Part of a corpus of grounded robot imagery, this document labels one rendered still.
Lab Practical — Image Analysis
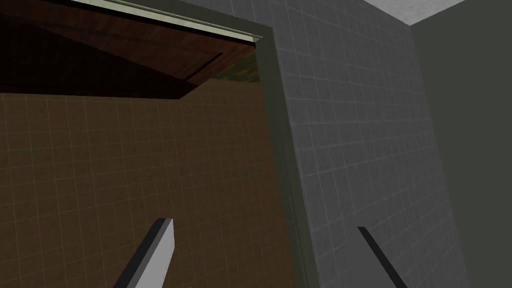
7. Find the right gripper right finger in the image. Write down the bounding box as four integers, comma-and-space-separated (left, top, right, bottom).
334, 226, 409, 288

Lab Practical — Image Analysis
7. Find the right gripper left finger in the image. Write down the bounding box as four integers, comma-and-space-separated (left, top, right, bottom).
113, 217, 176, 288

